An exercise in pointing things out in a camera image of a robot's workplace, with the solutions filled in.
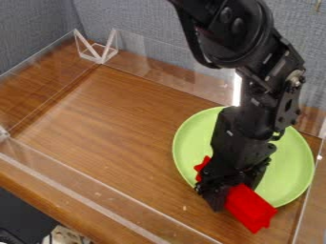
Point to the green round plate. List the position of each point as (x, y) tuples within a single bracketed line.
[(288, 174)]

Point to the clear acrylic corner bracket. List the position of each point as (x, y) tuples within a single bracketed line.
[(94, 52)]

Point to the black box under table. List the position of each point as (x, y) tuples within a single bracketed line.
[(24, 225)]

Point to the white power strip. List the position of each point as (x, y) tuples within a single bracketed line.
[(62, 235)]

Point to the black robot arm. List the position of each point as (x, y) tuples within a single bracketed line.
[(231, 35)]

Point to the clear acrylic enclosure wall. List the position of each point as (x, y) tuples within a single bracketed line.
[(85, 146)]

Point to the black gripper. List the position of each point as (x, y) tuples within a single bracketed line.
[(237, 149)]

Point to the red rectangular block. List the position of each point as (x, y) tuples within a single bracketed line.
[(244, 204)]

